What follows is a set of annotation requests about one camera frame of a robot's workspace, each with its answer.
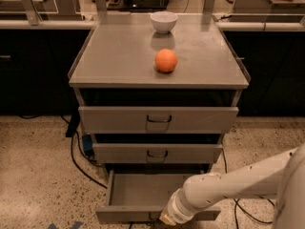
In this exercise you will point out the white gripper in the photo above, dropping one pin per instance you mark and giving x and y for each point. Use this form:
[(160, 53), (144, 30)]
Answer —
[(172, 211)]

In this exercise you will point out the grey top drawer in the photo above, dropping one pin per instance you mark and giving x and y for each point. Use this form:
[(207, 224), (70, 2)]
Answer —
[(157, 120)]

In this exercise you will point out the white bowl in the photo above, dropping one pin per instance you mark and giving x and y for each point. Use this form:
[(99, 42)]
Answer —
[(163, 21)]

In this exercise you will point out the blue power box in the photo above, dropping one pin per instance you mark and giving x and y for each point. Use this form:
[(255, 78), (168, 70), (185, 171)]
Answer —
[(87, 145)]

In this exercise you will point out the orange fruit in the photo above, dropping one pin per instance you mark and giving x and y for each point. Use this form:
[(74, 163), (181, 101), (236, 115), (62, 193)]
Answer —
[(165, 61)]

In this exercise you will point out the grey metal drawer cabinet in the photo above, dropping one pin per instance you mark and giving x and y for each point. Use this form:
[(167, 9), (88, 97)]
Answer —
[(116, 68)]

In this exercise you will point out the black counter left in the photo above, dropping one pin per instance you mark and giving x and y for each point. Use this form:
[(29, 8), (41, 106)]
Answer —
[(34, 67)]

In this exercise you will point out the grey middle drawer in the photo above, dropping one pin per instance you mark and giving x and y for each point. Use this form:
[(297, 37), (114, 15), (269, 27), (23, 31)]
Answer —
[(157, 153)]

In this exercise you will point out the black counter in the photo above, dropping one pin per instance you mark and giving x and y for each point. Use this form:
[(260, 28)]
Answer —
[(34, 67), (275, 61)]

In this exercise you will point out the grey drawer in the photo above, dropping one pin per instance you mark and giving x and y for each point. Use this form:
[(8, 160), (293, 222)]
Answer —
[(138, 197), (157, 120), (157, 153)]

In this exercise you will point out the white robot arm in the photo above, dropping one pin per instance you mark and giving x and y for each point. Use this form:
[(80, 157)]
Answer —
[(280, 177)]

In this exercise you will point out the black counter right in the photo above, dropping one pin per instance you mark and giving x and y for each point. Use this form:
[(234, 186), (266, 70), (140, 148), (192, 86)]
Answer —
[(275, 61)]

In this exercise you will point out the grey bottom drawer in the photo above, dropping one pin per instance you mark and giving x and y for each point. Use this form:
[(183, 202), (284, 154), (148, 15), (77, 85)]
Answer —
[(138, 197)]

